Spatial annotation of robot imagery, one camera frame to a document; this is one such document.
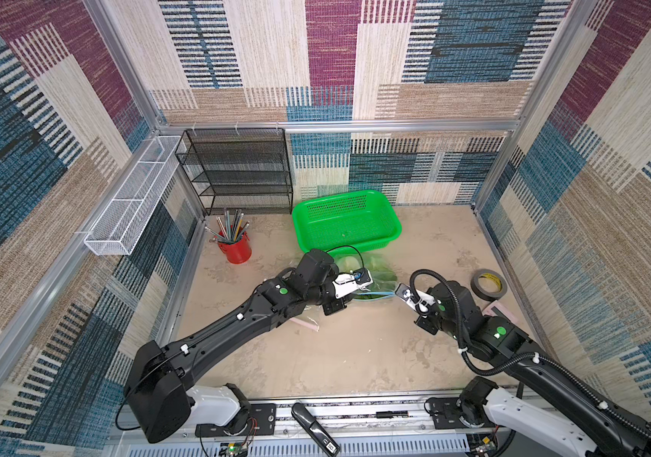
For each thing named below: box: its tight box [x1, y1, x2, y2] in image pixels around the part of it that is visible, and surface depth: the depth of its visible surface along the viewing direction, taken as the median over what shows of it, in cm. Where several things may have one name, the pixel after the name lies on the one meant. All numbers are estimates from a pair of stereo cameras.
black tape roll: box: [470, 268, 509, 302], surface depth 96 cm
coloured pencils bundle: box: [204, 207, 251, 243], surface depth 102 cm
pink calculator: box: [481, 299, 530, 337], surface depth 93 cm
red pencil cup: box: [217, 232, 253, 265], surface depth 106 cm
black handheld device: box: [291, 401, 341, 457], surface depth 69 cm
